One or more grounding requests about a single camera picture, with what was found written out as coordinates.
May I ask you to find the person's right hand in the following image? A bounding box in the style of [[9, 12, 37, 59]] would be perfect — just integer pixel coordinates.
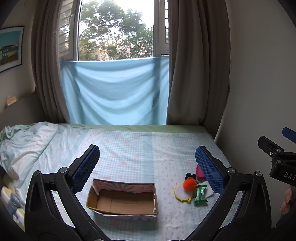
[[279, 186, 296, 215]]

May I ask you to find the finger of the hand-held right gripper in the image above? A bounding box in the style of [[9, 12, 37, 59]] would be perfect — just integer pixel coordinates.
[[282, 127, 296, 142], [258, 136, 285, 160]]

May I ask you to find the light blue hanging cloth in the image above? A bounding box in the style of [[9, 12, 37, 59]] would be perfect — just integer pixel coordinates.
[[60, 57, 170, 126]]

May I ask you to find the beige curtain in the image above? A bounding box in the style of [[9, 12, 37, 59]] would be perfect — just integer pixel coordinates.
[[166, 0, 232, 127], [31, 0, 77, 123]]

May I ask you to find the yellow round mesh puff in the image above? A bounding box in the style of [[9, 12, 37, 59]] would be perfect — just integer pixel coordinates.
[[174, 183, 194, 201]]

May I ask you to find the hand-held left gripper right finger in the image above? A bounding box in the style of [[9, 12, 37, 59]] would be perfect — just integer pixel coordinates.
[[185, 146, 271, 241]]

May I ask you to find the small tan object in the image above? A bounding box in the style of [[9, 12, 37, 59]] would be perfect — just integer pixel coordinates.
[[5, 95, 17, 107]]

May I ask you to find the green snack packet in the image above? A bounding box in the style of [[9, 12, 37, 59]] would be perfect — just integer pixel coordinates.
[[193, 185, 208, 204]]

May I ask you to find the wall poster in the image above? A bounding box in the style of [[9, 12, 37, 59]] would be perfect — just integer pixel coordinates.
[[0, 26, 25, 74]]

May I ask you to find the orange pompom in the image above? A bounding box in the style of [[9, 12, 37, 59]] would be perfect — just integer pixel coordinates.
[[183, 179, 197, 191]]

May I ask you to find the pale soft bundle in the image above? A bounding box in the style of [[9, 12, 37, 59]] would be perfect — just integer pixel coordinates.
[[0, 173, 26, 232]]

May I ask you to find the beige headboard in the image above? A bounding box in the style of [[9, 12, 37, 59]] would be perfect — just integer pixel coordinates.
[[0, 91, 48, 131]]

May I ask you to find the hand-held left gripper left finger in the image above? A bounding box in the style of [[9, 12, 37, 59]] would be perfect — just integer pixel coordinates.
[[25, 144, 109, 241]]

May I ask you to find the cardboard box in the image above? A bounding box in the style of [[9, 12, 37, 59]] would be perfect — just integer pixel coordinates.
[[86, 178, 159, 220]]

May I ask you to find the window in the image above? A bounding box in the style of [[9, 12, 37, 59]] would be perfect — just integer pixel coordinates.
[[59, 0, 171, 62]]

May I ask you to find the pink case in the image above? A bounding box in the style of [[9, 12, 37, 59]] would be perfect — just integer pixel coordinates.
[[196, 165, 206, 181]]

